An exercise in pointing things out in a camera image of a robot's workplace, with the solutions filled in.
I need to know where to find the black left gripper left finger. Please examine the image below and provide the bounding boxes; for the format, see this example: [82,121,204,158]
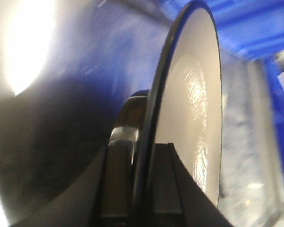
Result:
[9,141,138,227]

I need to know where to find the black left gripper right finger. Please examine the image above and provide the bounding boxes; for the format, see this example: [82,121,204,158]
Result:
[146,143,231,227]

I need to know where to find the beige plate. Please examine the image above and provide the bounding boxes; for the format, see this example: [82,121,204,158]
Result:
[130,0,222,227]

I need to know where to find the blue plastic bins on cart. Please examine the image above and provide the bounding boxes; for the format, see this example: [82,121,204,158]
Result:
[203,0,284,204]

